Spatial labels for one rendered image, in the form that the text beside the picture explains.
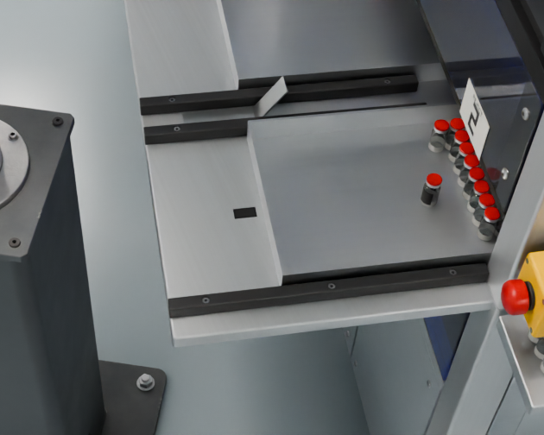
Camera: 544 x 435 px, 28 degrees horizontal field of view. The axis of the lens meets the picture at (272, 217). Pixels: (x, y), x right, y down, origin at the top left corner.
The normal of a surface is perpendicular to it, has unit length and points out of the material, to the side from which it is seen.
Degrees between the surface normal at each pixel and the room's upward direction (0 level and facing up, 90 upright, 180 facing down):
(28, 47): 0
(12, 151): 0
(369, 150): 0
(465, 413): 90
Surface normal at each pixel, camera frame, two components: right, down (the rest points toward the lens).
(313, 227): 0.06, -0.62
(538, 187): -0.98, 0.10
